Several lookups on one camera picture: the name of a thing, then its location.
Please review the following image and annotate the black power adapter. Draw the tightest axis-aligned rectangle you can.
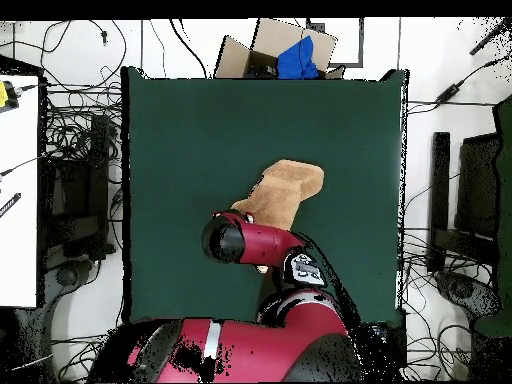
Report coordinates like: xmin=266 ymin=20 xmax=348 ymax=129
xmin=435 ymin=83 xmax=461 ymax=104

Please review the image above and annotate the white desk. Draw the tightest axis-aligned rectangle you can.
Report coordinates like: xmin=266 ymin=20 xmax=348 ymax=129
xmin=0 ymin=74 xmax=40 ymax=308

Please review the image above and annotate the tan terry towel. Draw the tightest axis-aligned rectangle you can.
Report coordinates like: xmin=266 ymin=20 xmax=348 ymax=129
xmin=230 ymin=158 xmax=326 ymax=274

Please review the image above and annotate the dark green table cloth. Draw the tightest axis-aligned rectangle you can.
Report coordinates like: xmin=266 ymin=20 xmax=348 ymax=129
xmin=120 ymin=66 xmax=409 ymax=326

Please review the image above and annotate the black flat strip tool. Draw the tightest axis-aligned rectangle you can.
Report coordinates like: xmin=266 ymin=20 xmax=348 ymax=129
xmin=0 ymin=192 xmax=22 ymax=218

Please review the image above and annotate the black tripod leg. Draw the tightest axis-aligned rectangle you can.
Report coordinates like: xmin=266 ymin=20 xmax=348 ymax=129
xmin=469 ymin=17 xmax=512 ymax=56

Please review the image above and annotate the dark green fabric piece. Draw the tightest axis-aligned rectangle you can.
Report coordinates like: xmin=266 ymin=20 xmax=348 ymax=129
xmin=473 ymin=94 xmax=512 ymax=338

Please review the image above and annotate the blue garment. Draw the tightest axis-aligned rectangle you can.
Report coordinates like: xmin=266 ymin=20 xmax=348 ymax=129
xmin=276 ymin=35 xmax=320 ymax=80

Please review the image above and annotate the black upright bar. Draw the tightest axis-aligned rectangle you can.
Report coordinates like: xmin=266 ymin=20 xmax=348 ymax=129
xmin=426 ymin=131 xmax=452 ymax=274

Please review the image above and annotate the open cardboard box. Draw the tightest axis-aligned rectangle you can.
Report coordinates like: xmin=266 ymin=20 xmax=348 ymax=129
xmin=214 ymin=17 xmax=346 ymax=80

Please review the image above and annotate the thin black cable with plug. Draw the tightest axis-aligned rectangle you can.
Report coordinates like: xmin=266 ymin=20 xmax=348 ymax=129
xmin=39 ymin=19 xmax=129 ymax=88

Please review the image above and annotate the black floor box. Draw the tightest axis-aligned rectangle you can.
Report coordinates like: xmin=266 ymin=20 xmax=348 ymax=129
xmin=385 ymin=307 xmax=408 ymax=369

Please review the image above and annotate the yellow and black device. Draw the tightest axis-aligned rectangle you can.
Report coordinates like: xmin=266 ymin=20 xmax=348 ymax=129
xmin=0 ymin=79 xmax=20 ymax=114

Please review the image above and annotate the dark square floor frame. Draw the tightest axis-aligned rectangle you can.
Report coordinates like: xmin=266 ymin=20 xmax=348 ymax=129
xmin=305 ymin=17 xmax=365 ymax=68

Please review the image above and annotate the thick black cable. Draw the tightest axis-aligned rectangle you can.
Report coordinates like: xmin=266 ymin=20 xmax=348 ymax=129
xmin=168 ymin=17 xmax=210 ymax=80

